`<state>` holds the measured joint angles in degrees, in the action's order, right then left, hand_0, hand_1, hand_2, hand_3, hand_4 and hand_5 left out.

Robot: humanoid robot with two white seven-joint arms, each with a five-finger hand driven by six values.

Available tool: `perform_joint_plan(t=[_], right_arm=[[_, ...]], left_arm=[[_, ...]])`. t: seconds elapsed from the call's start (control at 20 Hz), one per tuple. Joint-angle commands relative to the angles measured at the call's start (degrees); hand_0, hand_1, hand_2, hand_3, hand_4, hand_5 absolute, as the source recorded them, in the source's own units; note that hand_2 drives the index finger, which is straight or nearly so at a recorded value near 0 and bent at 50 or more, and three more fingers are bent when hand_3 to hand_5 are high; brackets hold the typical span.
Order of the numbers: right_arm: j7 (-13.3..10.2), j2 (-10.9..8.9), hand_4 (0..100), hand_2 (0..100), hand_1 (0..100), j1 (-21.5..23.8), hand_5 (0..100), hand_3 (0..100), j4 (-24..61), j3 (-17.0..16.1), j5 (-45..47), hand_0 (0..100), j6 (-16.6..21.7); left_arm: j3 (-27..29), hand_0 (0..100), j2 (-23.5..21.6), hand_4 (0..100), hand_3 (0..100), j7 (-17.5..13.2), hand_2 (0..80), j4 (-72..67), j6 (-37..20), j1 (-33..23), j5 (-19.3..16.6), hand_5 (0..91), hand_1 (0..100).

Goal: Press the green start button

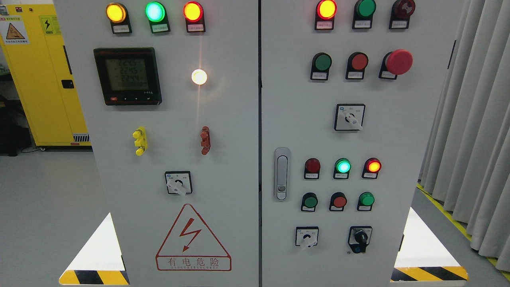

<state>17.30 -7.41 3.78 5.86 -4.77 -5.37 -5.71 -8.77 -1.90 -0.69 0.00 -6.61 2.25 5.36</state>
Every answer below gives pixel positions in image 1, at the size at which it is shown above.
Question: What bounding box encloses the green push button lower left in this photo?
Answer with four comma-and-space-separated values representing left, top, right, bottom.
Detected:
300, 192, 318, 212

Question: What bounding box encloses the green push button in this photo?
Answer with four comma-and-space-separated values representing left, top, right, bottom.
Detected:
300, 192, 318, 212
357, 191, 375, 211
310, 52, 332, 81

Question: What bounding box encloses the red push button lower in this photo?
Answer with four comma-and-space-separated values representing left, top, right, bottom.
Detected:
329, 192, 347, 211

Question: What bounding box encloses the red push button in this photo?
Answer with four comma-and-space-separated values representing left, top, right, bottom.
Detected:
345, 51, 369, 80
329, 192, 347, 211

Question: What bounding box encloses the green push button upper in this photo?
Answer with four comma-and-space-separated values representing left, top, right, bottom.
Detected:
310, 52, 332, 81

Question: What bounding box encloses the green push button lower right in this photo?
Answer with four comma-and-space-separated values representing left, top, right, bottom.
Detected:
357, 191, 375, 211

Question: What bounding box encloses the red push button upper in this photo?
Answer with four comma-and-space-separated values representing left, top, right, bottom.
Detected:
345, 51, 369, 80

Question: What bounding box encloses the red emergency stop mushroom button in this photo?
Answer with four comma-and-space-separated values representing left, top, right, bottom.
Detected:
378, 49, 413, 80

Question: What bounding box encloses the red terminal connector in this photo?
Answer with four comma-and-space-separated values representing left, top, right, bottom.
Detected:
199, 126, 211, 155

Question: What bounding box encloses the dark red indicator light middle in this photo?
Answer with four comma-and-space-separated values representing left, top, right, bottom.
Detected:
304, 158, 321, 180

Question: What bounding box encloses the white lit indicator light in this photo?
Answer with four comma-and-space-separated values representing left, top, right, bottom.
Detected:
191, 69, 208, 86

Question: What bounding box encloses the green lit indicator light middle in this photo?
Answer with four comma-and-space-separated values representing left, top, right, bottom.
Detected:
333, 158, 351, 180

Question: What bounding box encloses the left grey cabinet door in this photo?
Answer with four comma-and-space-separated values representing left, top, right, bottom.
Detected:
54, 0, 260, 287

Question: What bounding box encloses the grey cabinet door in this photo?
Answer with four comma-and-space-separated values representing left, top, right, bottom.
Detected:
54, 0, 260, 287
260, 0, 467, 287

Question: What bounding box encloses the right grey cabinet door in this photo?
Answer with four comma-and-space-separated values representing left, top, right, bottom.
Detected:
260, 0, 467, 287

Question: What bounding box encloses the yellow terminal connector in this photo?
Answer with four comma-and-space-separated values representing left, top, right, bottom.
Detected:
132, 126, 147, 156

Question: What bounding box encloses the red lit indicator light middle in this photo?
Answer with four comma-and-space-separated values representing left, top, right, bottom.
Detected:
362, 157, 381, 179

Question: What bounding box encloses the red electric hazard warning sign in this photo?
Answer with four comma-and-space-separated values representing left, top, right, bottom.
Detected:
155, 203, 232, 272

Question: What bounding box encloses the black digital power meter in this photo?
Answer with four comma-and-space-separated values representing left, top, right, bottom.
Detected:
94, 47, 162, 106

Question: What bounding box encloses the red indicator light top left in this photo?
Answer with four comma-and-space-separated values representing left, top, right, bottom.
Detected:
183, 1, 206, 33

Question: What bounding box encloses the red lit indicator top right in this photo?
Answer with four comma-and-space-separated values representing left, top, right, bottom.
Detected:
314, 0, 337, 31

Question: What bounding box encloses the green indicator light top left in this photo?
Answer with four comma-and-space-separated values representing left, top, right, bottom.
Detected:
145, 1, 171, 34

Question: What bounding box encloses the dark green indicator top right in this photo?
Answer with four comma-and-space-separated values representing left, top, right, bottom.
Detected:
352, 0, 377, 29

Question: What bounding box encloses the yellow indicator light top left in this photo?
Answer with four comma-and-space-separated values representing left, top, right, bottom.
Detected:
106, 2, 132, 34

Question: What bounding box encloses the left striped cabinet base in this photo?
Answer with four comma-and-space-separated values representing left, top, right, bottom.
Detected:
59, 214, 129, 286

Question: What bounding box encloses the striped cabinet base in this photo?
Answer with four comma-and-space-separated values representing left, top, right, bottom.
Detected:
59, 214, 129, 286
389, 208, 469, 287

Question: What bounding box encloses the dark red buzzer light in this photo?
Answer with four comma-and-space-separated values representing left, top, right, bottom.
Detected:
388, 0, 416, 29

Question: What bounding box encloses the right striped cabinet base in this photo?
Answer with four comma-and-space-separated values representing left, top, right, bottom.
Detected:
389, 208, 469, 287

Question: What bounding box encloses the grey curtain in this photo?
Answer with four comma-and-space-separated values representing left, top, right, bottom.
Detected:
419, 0, 510, 272

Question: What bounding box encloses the yellow safety storage cabinet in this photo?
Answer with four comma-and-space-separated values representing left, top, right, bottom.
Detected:
0, 4, 91, 147

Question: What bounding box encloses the silver door lock handle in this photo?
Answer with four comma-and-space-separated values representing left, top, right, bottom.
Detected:
274, 147, 291, 201

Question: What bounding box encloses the left door rotary switch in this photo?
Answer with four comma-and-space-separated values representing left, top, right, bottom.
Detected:
164, 171, 193, 196

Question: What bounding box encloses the upper right rotary switch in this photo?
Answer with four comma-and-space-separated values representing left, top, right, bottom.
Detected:
333, 104, 366, 131

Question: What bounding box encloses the lower white rotary switch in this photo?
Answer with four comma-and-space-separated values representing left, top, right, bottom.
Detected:
295, 226, 319, 251

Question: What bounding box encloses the black key selector switch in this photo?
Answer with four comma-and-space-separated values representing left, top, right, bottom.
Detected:
347, 226, 372, 253

